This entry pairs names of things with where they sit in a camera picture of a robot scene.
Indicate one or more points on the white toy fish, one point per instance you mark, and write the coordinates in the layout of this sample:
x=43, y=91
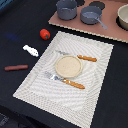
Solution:
x=31, y=50

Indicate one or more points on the red toy tomato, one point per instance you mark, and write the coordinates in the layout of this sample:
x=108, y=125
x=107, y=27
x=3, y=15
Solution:
x=45, y=34

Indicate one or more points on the brown toy sausage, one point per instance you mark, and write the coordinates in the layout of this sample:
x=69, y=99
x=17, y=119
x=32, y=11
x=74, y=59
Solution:
x=17, y=67

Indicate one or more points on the grey frying pan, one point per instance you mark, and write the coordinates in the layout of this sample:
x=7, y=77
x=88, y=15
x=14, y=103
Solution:
x=92, y=15

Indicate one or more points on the beige round plate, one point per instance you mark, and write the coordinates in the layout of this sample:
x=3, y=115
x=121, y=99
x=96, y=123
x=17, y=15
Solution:
x=68, y=66

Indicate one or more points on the beige woven placemat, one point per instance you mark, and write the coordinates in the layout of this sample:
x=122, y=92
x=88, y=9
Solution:
x=67, y=79

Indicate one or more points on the grey cooking pot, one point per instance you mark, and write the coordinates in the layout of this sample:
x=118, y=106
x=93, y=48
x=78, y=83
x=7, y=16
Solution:
x=66, y=9

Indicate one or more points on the pink toy stove board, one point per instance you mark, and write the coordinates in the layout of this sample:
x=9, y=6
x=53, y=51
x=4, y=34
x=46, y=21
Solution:
x=106, y=23

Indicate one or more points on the black stove burner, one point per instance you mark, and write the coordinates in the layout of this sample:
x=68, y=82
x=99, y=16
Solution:
x=98, y=4

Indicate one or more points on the beige bowl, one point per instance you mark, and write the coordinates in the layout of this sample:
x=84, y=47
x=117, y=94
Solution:
x=123, y=16

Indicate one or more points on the knife with orange handle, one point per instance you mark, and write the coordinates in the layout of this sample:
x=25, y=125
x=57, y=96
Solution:
x=79, y=56

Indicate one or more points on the fork with orange handle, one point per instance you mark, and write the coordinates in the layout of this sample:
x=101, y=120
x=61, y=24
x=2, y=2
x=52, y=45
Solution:
x=69, y=82

